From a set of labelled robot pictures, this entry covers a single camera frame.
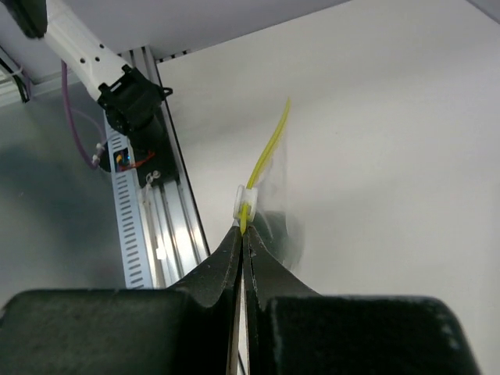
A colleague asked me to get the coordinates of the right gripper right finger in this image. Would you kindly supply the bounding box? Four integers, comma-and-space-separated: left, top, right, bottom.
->
242, 228, 480, 374

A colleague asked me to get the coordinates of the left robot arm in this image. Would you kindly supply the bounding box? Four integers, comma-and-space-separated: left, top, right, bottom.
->
2, 1, 173, 151

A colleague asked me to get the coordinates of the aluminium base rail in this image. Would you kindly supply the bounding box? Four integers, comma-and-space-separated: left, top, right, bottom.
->
116, 45, 214, 290

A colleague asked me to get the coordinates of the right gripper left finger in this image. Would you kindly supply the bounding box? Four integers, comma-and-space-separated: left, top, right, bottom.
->
1, 227, 242, 374

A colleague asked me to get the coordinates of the green fake cucumber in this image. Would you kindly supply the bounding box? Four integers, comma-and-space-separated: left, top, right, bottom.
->
254, 211, 288, 248

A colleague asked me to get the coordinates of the slotted cable duct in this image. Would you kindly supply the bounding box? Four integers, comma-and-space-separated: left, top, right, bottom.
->
104, 122, 154, 289

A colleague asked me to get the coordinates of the clear zip top bag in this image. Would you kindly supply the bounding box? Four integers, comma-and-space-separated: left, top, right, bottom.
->
233, 100, 304, 270

